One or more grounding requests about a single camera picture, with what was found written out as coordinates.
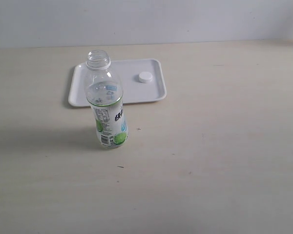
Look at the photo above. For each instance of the white bottle cap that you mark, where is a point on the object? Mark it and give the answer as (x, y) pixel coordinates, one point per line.
(145, 77)

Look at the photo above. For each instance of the clear plastic drink bottle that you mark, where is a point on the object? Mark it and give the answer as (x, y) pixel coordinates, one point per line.
(104, 92)

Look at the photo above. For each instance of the white plastic tray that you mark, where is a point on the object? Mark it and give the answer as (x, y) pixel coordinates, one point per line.
(128, 71)

